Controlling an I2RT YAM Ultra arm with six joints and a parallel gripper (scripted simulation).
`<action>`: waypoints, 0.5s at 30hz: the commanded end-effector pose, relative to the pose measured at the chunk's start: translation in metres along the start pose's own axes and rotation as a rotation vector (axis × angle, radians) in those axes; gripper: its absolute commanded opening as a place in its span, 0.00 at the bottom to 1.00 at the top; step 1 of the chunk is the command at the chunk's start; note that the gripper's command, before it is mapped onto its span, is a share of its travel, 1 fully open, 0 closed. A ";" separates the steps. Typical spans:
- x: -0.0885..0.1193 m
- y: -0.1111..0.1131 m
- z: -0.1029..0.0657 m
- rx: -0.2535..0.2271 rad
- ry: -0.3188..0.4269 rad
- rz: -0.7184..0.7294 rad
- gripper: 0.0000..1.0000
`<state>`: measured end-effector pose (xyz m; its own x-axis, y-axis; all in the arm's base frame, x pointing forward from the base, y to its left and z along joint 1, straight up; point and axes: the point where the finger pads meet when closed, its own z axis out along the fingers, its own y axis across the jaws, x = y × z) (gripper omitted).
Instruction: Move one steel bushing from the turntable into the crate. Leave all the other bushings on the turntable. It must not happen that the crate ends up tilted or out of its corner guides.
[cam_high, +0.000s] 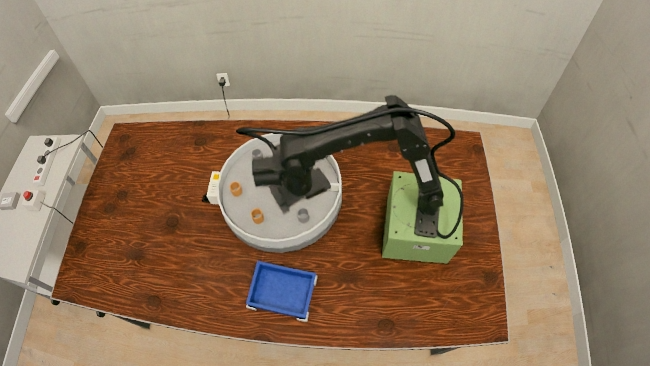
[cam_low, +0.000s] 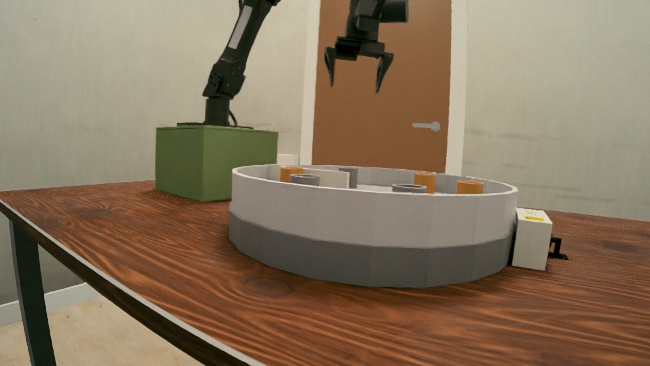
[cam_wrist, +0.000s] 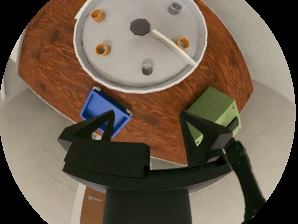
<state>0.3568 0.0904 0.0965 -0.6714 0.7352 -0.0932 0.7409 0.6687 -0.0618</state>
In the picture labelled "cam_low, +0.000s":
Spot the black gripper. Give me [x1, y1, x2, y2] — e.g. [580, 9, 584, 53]
[323, 36, 393, 93]

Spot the grey short cylinder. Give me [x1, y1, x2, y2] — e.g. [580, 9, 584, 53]
[391, 184, 426, 194]
[339, 167, 358, 188]
[289, 174, 320, 187]

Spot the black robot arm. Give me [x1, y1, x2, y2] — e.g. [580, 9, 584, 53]
[177, 0, 409, 129]

